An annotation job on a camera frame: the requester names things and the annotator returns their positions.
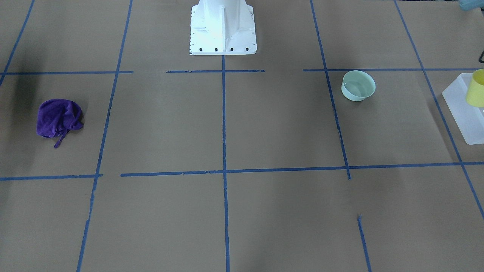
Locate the pale green bowl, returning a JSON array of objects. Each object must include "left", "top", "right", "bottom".
[{"left": 341, "top": 70, "right": 376, "bottom": 102}]

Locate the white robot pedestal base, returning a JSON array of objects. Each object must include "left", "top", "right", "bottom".
[{"left": 189, "top": 0, "right": 258, "bottom": 56}]

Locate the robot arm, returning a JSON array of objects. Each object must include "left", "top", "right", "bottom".
[{"left": 458, "top": 0, "right": 484, "bottom": 11}]

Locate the clear plastic storage box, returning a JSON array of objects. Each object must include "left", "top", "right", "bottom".
[{"left": 442, "top": 73, "right": 484, "bottom": 145}]

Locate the purple cloth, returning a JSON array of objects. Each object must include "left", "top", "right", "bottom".
[{"left": 36, "top": 99, "right": 84, "bottom": 148}]

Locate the yellow plastic cup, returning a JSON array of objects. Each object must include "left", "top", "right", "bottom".
[{"left": 465, "top": 69, "right": 484, "bottom": 108}]

